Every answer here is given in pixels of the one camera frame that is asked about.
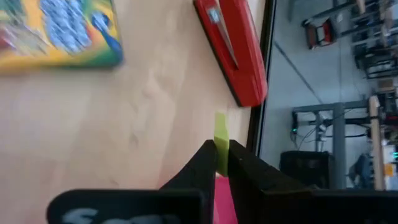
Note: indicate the red stapler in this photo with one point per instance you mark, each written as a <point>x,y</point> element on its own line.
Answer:
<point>245,62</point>

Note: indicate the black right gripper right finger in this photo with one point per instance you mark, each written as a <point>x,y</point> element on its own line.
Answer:
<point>255,180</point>

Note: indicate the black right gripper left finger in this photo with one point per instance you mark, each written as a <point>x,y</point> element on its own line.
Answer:
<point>205,168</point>

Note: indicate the wooden post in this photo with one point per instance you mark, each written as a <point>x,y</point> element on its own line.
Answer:
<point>377,140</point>

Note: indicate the black equipment case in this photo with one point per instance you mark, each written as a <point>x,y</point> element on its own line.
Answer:
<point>304,168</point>

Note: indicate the grey metal workbench frame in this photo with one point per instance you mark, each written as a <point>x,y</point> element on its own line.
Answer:
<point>339,140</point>

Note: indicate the pink eraser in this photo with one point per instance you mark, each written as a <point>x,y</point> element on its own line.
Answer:
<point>224,202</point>

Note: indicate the black shelving rack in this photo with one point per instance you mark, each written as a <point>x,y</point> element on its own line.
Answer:
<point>379,46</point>

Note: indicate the black table frame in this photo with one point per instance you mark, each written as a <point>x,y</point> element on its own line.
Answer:
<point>264,62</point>

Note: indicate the red tool cart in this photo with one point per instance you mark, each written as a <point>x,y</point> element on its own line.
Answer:
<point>320,32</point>

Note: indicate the yellow green crayon box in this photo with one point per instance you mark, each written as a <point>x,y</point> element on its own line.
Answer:
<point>62,31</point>

